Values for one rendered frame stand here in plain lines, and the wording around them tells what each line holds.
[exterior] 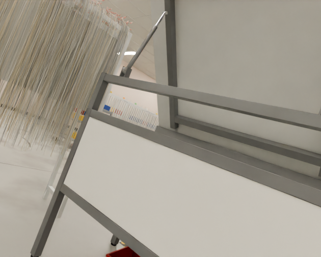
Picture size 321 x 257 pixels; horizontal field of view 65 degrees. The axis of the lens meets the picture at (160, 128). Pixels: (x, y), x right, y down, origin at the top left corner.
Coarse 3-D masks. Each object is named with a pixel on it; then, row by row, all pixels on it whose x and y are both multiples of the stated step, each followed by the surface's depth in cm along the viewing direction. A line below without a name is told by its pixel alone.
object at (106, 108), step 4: (104, 108) 542; (108, 108) 549; (108, 112) 546; (112, 112) 555; (72, 116) 510; (80, 116) 502; (80, 120) 496; (64, 136) 506; (72, 136) 520; (72, 140) 494
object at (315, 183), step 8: (160, 128) 174; (176, 136) 165; (184, 136) 161; (192, 144) 156; (200, 144) 153; (208, 144) 150; (216, 152) 146; (224, 152) 143; (232, 152) 140; (240, 160) 137; (248, 160) 135; (256, 160) 132; (264, 168) 129; (272, 168) 127; (280, 168) 125; (288, 176) 122; (296, 176) 120; (304, 176) 118; (304, 184) 117; (312, 184) 115; (320, 184) 114
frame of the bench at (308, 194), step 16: (96, 112) 125; (80, 128) 129; (128, 128) 109; (144, 128) 104; (176, 144) 93; (208, 160) 84; (224, 160) 81; (64, 176) 126; (256, 176) 74; (272, 176) 72; (64, 192) 123; (288, 192) 69; (304, 192) 66; (320, 192) 64; (48, 208) 127; (48, 224) 126; (112, 224) 101; (112, 240) 170; (128, 240) 94; (32, 256) 125; (144, 256) 89
